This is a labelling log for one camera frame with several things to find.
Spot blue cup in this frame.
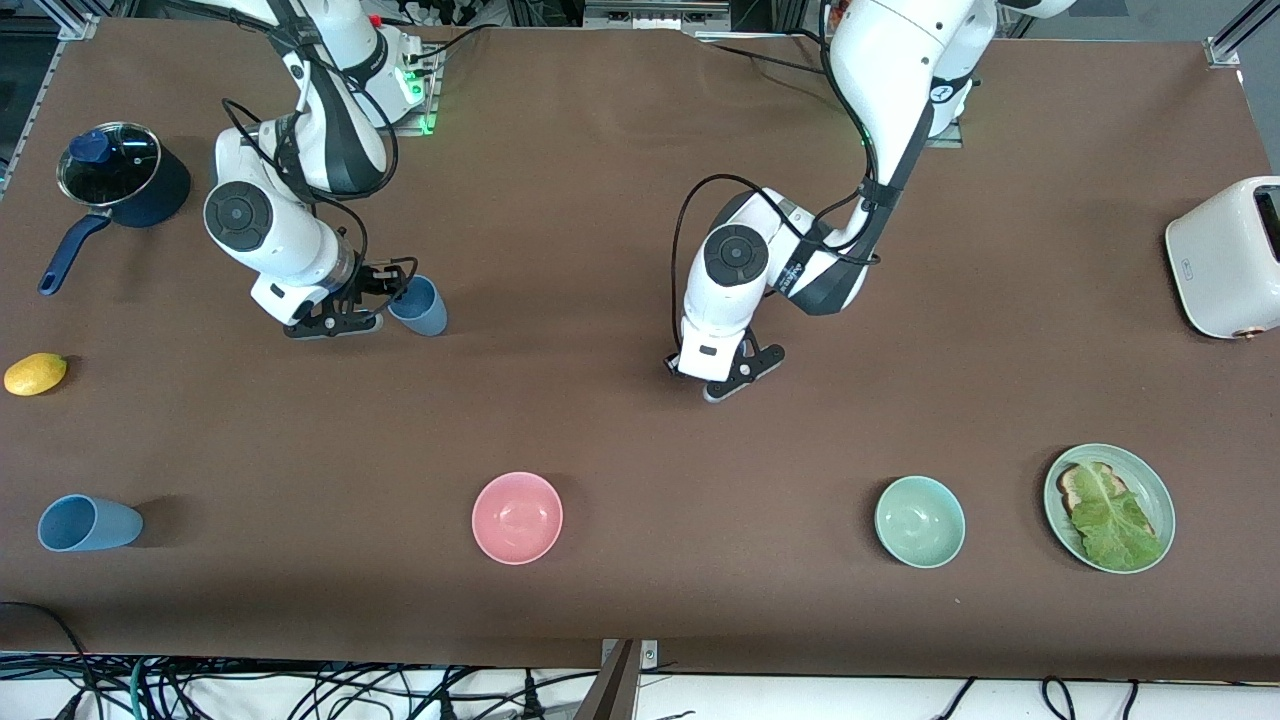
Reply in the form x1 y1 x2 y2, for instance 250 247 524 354
386 274 449 338
37 494 144 553

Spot dark blue pot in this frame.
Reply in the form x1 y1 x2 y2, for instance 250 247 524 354
38 122 192 298

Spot pink bowl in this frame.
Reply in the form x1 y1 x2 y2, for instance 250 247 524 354
471 471 564 566

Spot yellow lemon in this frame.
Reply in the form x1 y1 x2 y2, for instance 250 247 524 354
3 352 69 398

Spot light green bowl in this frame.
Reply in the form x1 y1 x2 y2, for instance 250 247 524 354
874 475 967 569

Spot grey metal box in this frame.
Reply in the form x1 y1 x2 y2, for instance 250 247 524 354
583 0 733 37

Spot toasted bread slice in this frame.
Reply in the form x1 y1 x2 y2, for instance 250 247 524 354
1056 461 1131 519

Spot green lettuce leaf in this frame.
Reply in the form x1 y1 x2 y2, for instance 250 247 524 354
1070 462 1166 573

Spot light green plate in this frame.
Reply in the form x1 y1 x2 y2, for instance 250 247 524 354
1043 443 1177 575

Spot white toaster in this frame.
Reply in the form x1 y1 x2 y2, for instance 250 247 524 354
1166 176 1280 342

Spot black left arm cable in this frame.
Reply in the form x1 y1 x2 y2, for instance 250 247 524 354
668 0 886 351

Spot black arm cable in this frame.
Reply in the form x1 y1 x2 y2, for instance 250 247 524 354
220 0 416 301
668 0 886 351

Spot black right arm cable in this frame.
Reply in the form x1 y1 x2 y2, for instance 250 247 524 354
220 0 416 301

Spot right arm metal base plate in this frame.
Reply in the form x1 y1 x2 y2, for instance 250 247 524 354
375 45 442 137

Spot black base cable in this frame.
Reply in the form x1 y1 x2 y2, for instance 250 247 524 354
700 30 836 79
405 22 501 66

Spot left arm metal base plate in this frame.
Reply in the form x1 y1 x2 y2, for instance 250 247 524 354
925 105 966 150

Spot grey metal post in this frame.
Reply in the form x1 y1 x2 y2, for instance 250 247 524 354
575 640 641 720

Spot aluminium frame profile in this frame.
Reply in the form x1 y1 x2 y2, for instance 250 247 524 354
1205 0 1280 69

